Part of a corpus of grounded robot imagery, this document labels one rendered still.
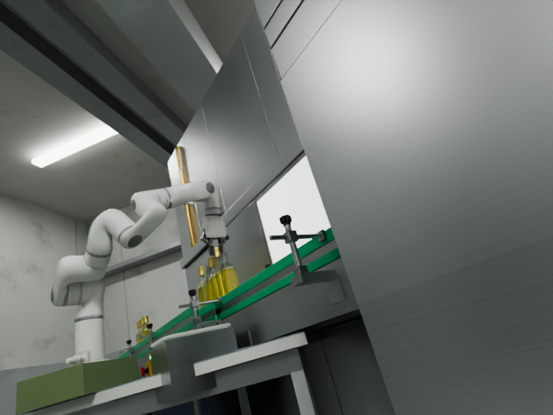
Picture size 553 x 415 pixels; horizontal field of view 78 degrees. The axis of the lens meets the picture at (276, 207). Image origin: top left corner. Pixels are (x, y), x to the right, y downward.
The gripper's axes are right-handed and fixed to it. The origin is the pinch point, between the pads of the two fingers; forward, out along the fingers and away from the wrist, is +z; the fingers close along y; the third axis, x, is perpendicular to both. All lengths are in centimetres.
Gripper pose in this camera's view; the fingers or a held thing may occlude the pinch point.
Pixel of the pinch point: (216, 250)
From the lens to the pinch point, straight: 151.7
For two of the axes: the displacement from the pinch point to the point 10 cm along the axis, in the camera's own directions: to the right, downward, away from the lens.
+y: -8.0, -0.3, -6.0
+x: 5.9, -2.1, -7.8
